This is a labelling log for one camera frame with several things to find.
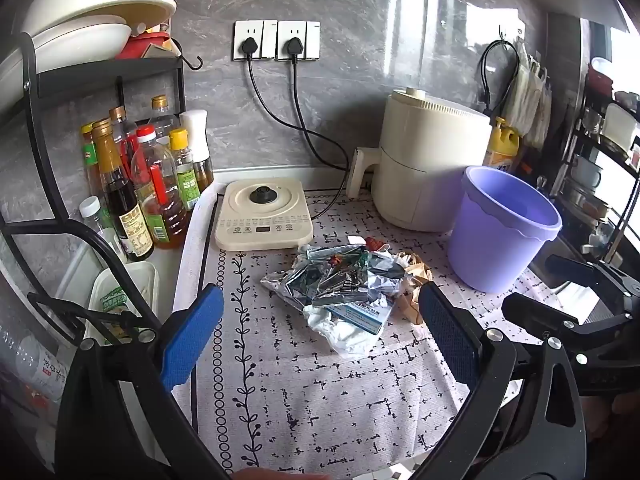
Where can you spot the crumpled brown paper bag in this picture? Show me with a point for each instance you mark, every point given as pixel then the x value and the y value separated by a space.
pixel 412 300

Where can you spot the red packet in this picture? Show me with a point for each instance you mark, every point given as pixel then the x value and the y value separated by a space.
pixel 142 45

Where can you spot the white tissue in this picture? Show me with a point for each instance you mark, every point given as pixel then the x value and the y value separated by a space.
pixel 390 270

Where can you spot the clear wall hook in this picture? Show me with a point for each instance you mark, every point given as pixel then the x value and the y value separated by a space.
pixel 510 31

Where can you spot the black dish rack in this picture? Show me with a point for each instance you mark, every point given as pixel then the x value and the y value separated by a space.
pixel 585 195

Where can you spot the clear bottle gold cap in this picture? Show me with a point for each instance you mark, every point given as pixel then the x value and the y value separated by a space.
pixel 162 117

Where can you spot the white black patterned table mat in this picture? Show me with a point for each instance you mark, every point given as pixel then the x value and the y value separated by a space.
pixel 300 400

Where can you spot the dark soy sauce bottle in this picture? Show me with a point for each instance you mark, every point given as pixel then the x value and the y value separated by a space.
pixel 125 205

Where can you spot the yellow cap green label bottle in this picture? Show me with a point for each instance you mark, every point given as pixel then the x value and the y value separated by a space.
pixel 184 175

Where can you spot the bronze cap glass bottle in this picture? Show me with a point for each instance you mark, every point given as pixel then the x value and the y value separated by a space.
pixel 120 125

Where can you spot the hanging plastic bags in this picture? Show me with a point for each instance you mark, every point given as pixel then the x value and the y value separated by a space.
pixel 530 95

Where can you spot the white storage container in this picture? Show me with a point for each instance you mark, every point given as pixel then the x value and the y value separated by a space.
pixel 620 125

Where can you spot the black power plug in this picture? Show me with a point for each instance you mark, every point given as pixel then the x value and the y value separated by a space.
pixel 249 47
pixel 292 48

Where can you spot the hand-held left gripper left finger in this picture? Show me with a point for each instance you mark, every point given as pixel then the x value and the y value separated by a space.
pixel 192 340

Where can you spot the clear plastic water bottle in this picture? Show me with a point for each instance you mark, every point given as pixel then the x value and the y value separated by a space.
pixel 30 365

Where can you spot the purple plastic bucket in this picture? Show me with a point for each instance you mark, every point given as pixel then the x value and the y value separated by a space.
pixel 500 230

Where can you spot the black metal shelf rack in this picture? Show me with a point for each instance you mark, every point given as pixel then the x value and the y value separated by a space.
pixel 100 67

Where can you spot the silver foil bag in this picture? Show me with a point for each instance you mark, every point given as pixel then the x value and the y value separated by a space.
pixel 310 280

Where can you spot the orange cap green label bottle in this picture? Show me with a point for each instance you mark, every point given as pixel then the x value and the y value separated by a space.
pixel 90 160

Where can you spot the white enamel cup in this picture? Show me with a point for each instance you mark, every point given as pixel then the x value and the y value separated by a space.
pixel 585 170

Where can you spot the cream induction cooker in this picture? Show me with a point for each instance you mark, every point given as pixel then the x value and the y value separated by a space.
pixel 260 210

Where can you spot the blue white cardboard box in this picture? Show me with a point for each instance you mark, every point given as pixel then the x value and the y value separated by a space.
pixel 365 316

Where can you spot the white wall socket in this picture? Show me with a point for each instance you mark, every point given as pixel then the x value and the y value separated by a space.
pixel 267 40
pixel 311 40

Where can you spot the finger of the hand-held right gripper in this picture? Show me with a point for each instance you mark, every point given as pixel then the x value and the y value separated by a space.
pixel 542 312
pixel 575 266

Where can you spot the white plastic bag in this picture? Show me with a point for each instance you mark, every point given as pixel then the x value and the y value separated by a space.
pixel 345 335

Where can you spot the cream air fryer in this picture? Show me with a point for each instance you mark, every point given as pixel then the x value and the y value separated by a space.
pixel 430 160

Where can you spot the white tray green label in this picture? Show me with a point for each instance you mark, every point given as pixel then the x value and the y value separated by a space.
pixel 122 295

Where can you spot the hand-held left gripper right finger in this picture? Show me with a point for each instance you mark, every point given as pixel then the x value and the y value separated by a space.
pixel 450 335

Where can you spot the yellow detergent bottle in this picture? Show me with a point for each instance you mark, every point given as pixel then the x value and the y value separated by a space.
pixel 501 147

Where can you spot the white shallow bowl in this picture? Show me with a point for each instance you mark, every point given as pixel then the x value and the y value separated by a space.
pixel 80 42

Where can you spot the white cap clear jar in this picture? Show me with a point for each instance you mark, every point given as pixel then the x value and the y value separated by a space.
pixel 97 215

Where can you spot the red cap oil bottle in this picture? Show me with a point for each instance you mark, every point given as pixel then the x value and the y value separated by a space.
pixel 162 195

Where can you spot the white top oil dispenser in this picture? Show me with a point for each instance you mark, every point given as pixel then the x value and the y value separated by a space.
pixel 196 130

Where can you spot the torn red carton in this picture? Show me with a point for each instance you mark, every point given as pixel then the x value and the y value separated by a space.
pixel 376 244

